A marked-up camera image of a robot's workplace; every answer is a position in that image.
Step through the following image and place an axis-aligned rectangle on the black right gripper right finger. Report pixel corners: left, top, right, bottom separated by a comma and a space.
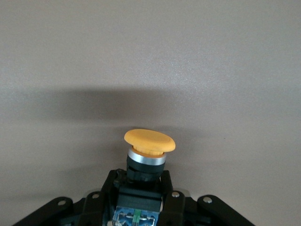
159, 169, 189, 226

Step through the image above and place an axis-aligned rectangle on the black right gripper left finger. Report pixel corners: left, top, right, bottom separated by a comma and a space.
81, 169, 120, 226

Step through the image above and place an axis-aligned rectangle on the orange mushroom push button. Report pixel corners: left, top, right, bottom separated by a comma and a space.
109, 129, 176, 226

